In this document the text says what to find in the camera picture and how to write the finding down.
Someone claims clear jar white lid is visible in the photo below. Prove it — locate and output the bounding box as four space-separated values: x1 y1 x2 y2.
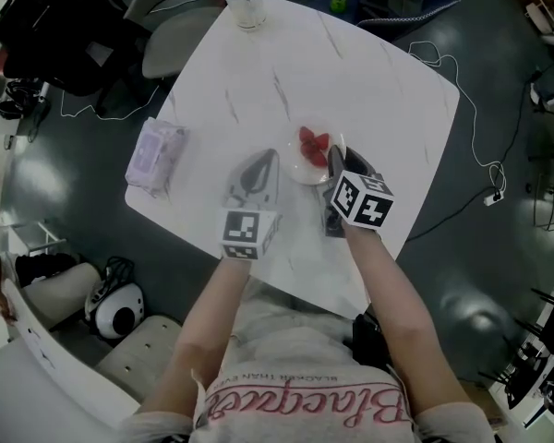
218 0 266 33

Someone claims dark blue chair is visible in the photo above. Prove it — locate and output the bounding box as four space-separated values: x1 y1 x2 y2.
355 0 464 42

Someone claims black floor cable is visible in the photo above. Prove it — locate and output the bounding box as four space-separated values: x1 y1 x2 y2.
404 68 544 242

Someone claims thin white floor cable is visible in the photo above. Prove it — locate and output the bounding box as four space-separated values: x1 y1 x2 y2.
58 85 161 121

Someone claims black waist pouch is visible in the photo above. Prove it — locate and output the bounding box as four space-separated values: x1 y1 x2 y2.
352 313 392 369

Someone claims white t-shirt pink print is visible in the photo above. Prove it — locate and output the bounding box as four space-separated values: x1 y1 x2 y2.
119 279 495 443

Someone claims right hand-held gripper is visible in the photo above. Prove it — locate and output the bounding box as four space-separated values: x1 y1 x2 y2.
321 144 395 239

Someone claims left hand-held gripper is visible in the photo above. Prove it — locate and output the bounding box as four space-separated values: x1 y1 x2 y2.
220 149 283 262

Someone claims black office chair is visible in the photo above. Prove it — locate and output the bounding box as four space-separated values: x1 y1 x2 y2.
0 0 159 115

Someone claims person's left forearm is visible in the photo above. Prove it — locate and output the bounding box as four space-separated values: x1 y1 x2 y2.
140 258 253 418

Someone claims grey padded chair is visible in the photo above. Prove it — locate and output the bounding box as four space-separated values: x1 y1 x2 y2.
122 0 228 80

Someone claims beige padded seat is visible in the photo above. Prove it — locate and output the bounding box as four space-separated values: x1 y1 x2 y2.
95 314 187 404

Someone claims white curved board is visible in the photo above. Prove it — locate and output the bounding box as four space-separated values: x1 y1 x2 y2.
0 277 140 443

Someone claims white round device black eye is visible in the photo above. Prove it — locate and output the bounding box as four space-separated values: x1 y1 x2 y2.
84 256 146 340

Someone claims white power strip cable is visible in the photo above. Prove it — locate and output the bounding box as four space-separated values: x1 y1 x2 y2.
407 40 508 198

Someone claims purple wet wipes pack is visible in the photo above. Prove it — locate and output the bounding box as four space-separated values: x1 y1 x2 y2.
125 116 191 199

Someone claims white round plate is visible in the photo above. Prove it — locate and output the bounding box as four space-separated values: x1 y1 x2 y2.
283 115 350 186

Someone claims person's right forearm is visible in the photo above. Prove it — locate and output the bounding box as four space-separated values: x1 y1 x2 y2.
341 223 445 415

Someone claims white marble table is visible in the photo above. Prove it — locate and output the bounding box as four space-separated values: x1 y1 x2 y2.
124 0 461 318

